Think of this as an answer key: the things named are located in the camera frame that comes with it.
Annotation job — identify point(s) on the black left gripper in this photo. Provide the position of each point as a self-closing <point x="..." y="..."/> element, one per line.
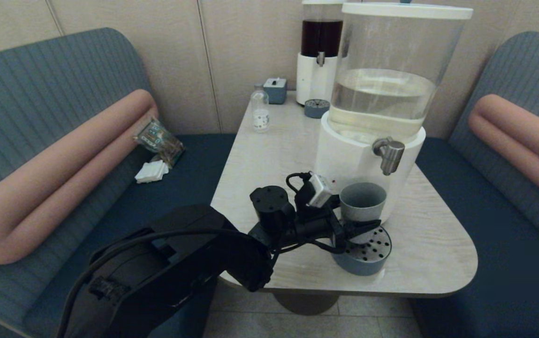
<point x="316" y="225"/>

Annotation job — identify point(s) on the water dispenser white lid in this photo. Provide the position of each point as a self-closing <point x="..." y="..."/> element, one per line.
<point x="405" y="10"/>

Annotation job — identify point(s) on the white folded napkins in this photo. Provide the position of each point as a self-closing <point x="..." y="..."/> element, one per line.
<point x="152" y="172"/>

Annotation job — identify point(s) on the dark drink dispenser lid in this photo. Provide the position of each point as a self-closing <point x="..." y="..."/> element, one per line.
<point x="321" y="2"/>

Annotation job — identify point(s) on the blue-grey tissue box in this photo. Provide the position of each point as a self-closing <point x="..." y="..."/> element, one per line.
<point x="275" y="92"/>

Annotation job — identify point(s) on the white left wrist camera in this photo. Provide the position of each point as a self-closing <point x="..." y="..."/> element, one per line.
<point x="321" y="190"/>

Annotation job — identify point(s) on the clear tank water dispenser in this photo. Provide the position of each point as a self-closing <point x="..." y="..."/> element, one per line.
<point x="339" y="155"/>

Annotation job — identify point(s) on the small blue round drip tray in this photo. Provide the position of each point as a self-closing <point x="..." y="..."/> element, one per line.
<point x="316" y="111"/>

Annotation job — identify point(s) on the small clear bottle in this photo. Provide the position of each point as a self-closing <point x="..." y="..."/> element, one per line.
<point x="260" y="118"/>

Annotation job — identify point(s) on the dark round table pedestal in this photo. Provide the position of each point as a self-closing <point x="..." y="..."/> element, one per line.
<point x="304" y="305"/>

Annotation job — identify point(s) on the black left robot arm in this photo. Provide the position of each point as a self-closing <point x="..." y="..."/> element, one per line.
<point x="180" y="281"/>

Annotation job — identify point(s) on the silver water dispenser tap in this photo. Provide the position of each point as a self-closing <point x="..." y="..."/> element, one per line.
<point x="390" y="157"/>

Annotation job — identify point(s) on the pink bolster cushion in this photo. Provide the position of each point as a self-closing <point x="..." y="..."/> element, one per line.
<point x="522" y="139"/>
<point x="53" y="183"/>

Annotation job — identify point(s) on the dark drink dispenser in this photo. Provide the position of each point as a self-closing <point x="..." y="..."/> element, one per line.
<point x="311" y="77"/>

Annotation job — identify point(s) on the green snack bag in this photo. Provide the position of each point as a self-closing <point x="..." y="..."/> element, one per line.
<point x="159" y="140"/>

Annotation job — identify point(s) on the blue-grey booth sofa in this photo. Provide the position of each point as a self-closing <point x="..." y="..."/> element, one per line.
<point x="508" y="281"/>
<point x="39" y="291"/>

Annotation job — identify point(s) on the dark drink dispenser tap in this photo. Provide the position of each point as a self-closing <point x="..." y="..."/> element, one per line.
<point x="320" y="58"/>

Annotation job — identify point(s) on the large blue round drip tray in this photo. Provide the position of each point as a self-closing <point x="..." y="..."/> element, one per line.
<point x="365" y="265"/>

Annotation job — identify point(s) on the grey-blue plastic cup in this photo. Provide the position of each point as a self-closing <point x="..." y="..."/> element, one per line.
<point x="363" y="206"/>

